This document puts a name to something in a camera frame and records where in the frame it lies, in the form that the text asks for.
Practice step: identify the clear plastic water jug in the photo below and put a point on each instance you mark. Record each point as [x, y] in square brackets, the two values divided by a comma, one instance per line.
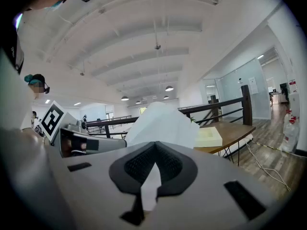
[287, 118]

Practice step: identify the teal face mask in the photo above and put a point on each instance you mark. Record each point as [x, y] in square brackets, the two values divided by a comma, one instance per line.
[56, 5]

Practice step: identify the gripper fisheye camera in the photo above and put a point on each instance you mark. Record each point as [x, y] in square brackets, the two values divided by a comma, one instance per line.
[82, 124]

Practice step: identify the person's left hand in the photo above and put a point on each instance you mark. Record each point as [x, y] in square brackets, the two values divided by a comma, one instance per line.
[68, 145]

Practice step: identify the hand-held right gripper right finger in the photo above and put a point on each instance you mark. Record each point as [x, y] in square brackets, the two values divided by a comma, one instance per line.
[204, 188]

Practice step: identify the white plastic bottles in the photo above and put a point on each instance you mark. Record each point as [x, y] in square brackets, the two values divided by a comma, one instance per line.
[290, 135]

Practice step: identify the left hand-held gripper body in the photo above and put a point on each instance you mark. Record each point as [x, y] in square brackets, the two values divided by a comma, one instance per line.
[51, 121]

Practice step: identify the white floor appliance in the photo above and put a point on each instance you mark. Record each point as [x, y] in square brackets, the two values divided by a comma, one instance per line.
[294, 102]

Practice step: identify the person's white shirt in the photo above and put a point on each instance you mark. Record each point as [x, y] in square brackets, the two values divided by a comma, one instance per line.
[12, 99]

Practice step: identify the dark wooden railing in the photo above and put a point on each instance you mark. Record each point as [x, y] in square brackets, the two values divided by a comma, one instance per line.
[246, 104]

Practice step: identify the white paper poster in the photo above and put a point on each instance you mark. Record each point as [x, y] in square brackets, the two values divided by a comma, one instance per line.
[253, 85]

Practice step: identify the red and white sign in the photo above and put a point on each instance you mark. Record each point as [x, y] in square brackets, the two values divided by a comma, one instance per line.
[292, 82]

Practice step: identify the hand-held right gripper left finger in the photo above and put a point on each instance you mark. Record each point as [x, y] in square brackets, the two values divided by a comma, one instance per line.
[96, 188]

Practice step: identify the ceiling tube light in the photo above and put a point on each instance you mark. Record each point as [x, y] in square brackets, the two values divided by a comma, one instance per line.
[260, 56]

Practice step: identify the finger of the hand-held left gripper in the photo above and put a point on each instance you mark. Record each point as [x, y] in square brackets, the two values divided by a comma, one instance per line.
[110, 144]

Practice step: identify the green plant in white pot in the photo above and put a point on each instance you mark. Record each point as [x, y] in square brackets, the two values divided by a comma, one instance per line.
[192, 120]

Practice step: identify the white A4 paper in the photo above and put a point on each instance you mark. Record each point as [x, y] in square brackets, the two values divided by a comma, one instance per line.
[163, 126]

